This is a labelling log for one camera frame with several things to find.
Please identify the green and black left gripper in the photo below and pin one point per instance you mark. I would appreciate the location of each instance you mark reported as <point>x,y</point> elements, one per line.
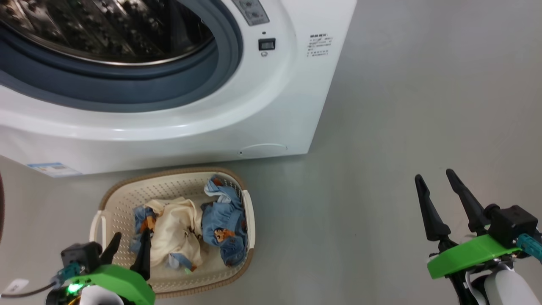
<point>114,281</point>

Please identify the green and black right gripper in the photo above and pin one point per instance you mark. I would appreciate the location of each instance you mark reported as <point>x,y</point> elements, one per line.
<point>470,254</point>

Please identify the cream garment with blue sleeves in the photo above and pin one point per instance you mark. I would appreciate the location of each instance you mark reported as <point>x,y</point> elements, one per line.
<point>175,233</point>

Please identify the blue cartoon print garment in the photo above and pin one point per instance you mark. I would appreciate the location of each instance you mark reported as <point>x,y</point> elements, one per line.
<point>222,218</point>

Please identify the cream perforated laundry basket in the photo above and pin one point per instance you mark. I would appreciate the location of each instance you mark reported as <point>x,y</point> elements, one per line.
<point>123,199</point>

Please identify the grey rubber door gasket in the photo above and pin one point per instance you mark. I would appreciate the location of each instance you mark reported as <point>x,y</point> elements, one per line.
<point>169,84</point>

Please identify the white washing machine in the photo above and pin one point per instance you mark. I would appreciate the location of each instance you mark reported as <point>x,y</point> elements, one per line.
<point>275,93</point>

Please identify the steel washing drum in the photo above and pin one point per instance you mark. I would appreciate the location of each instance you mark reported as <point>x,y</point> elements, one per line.
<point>106,29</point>

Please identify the black door lock slot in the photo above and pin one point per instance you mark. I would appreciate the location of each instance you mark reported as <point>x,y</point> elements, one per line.
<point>266,44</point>

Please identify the grey door hinge plate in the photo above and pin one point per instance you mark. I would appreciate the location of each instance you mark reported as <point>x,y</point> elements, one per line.
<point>252,10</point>

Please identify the blue energy label sticker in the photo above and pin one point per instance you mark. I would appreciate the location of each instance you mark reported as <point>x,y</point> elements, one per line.
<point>53,169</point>

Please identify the round filter cover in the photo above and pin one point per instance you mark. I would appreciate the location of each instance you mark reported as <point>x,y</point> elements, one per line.
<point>264,149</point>

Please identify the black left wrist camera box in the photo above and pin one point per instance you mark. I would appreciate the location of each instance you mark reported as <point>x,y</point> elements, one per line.
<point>80,256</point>

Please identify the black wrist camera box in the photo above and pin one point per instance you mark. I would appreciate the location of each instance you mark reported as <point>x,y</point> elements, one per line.
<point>514,224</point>
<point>80,256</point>

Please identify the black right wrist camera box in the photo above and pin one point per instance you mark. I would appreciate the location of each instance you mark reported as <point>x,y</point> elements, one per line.
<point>514,224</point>

